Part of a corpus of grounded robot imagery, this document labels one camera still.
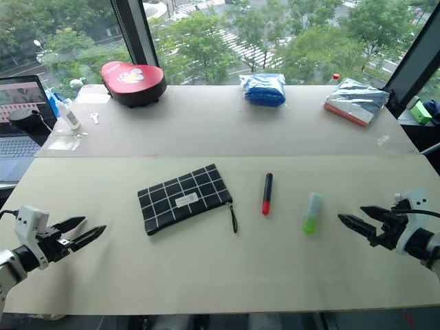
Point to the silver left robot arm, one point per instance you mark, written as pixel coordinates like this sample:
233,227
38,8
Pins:
10,263

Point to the white small bottle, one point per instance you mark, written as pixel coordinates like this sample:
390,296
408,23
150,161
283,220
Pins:
67,115

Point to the laptop computer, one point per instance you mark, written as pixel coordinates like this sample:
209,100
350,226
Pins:
19,127

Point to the grey cloth in zip bag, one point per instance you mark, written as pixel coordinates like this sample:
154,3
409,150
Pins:
355,100

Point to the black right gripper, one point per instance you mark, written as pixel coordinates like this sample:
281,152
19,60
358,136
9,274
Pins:
392,227

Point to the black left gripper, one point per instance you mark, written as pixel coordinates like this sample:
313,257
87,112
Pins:
53,244

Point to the blue cloth in plastic bag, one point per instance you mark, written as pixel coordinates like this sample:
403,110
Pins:
264,88

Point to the black round device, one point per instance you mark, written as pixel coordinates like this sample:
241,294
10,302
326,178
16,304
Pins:
24,118

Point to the black red marker pen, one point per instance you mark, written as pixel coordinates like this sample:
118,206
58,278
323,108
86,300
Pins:
266,194

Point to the clear plastic sheet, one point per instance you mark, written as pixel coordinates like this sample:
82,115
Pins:
63,144

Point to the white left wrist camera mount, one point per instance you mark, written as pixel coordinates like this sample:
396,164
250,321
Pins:
30,222

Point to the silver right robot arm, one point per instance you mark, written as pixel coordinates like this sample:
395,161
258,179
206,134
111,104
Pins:
426,249

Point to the green blue glue stick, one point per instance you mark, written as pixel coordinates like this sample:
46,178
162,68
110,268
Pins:
312,213

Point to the black white grid pencil case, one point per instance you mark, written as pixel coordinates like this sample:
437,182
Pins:
184,199

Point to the red bottle cap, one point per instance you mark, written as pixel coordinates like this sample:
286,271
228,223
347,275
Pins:
335,76

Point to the green small box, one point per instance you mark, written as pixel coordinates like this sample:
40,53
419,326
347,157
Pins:
420,112

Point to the dark window frame post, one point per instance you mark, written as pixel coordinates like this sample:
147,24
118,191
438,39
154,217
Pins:
135,34
414,62

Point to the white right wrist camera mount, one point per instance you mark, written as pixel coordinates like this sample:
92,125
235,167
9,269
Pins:
414,209

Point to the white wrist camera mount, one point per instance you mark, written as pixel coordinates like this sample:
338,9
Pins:
414,209
30,222

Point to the red heart-shaped box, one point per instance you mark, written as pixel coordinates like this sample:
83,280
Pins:
133,80

